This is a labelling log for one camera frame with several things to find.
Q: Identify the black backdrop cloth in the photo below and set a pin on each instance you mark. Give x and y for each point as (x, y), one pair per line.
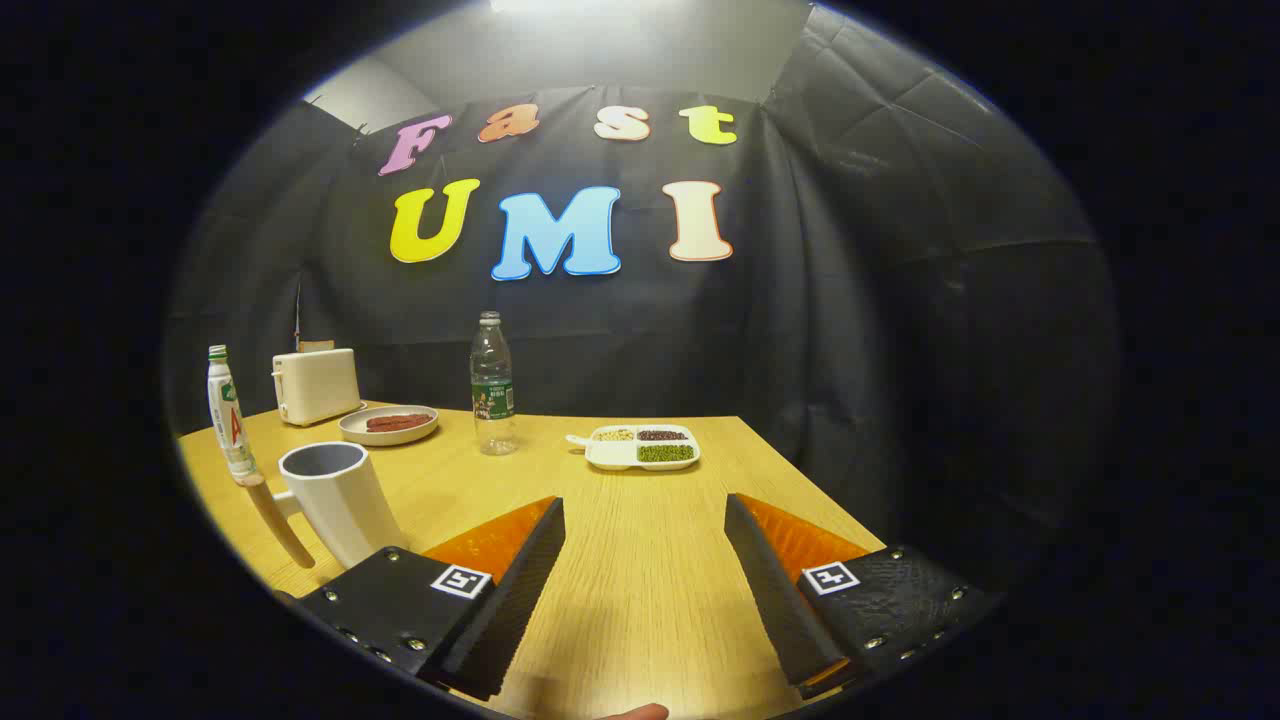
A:
(850, 350)

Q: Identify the toasted bread slice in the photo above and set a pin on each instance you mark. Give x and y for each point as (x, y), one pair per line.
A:
(316, 346)

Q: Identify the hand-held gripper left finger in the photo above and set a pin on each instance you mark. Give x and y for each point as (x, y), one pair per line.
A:
(500, 620)

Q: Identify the white juice bottle green label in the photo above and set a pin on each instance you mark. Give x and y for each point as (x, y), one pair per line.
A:
(232, 430)

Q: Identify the clear plastic water bottle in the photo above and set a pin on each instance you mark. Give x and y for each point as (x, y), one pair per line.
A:
(493, 400)

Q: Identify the wooden table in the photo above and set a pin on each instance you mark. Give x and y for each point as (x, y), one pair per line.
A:
(640, 560)

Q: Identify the red meat strip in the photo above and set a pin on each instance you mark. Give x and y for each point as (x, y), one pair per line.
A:
(398, 421)

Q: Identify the white divided tray with beans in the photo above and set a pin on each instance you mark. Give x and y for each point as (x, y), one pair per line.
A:
(620, 458)

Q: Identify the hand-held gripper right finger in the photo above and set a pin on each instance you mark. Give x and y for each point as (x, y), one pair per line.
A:
(785, 610)

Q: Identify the white round plate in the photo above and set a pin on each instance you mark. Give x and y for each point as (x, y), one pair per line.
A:
(388, 436)

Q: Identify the cream white toaster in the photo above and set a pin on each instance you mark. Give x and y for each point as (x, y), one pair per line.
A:
(318, 388)

